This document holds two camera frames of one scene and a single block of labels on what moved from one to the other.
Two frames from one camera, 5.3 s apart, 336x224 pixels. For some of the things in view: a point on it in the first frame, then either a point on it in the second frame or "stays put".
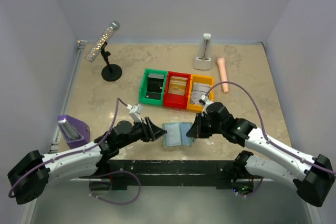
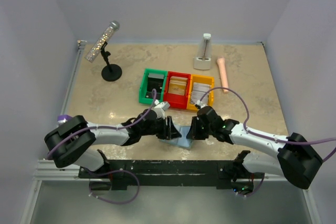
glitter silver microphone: [105, 36] stays put
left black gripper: [154, 131] → [172, 132]
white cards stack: [199, 89] stays put
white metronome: [203, 61] stays put
